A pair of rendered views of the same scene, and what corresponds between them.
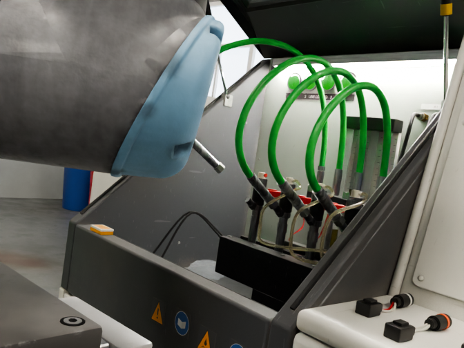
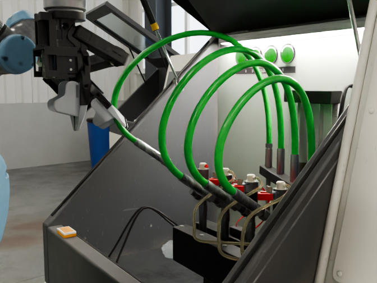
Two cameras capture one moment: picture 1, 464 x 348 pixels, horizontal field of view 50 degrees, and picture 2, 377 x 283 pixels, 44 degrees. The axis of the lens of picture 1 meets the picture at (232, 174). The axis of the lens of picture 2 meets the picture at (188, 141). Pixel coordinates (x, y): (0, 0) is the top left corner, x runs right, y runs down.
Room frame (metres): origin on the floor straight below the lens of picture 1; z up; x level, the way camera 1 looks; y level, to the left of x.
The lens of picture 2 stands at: (0.03, -0.17, 1.31)
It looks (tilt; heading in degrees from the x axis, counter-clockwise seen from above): 7 degrees down; 8
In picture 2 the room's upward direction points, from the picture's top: straight up
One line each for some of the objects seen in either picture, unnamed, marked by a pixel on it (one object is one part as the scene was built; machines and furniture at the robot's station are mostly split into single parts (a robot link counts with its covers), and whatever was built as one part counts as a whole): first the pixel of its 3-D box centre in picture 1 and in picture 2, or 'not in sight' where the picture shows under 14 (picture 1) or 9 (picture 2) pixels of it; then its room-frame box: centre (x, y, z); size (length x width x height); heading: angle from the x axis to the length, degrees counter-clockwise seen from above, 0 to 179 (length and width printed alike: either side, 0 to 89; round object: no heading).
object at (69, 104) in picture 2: not in sight; (69, 106); (0.85, 0.16, 1.26); 0.06 x 0.03 x 0.09; 132
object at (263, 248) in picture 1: (287, 291); (236, 277); (0.97, -0.14, 0.91); 0.34 x 0.10 x 0.15; 42
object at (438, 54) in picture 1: (354, 60); (290, 32); (1.24, -0.26, 1.43); 0.54 x 0.03 x 0.02; 42
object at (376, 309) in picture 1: (387, 303); not in sight; (0.68, -0.24, 0.99); 0.12 x 0.02 x 0.02; 133
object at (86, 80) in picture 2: not in sight; (81, 81); (0.86, 0.14, 1.31); 0.05 x 0.02 x 0.09; 42
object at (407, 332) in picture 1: (420, 325); not in sight; (0.60, -0.26, 0.99); 0.12 x 0.02 x 0.02; 129
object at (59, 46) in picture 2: not in sight; (62, 47); (0.86, 0.17, 1.37); 0.09 x 0.08 x 0.12; 132
